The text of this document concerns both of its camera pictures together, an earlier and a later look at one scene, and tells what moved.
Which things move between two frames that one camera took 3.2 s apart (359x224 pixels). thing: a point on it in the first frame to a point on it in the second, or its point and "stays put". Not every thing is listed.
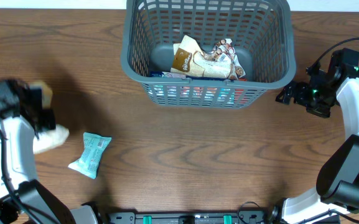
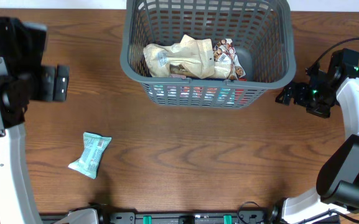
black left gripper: (50, 119) to (45, 75)
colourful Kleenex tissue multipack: (196, 95) stays put
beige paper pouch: (52, 137) to (193, 54)
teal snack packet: (93, 147) stays put
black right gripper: (298, 97) stays put
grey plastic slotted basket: (261, 31) stays put
